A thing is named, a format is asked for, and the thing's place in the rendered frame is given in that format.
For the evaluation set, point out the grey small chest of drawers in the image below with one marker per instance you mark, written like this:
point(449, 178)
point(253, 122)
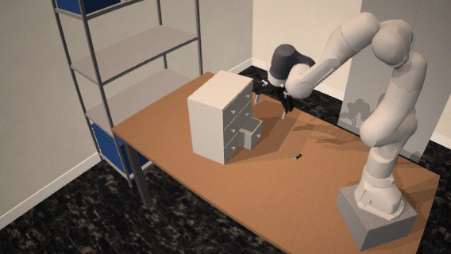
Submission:
point(206, 107)

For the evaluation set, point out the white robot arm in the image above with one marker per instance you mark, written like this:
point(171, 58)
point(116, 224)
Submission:
point(392, 120)

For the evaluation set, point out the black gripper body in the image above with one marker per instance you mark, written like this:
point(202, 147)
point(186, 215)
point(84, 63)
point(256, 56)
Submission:
point(276, 89)

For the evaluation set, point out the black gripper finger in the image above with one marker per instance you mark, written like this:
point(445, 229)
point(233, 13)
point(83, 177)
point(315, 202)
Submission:
point(260, 91)
point(286, 102)

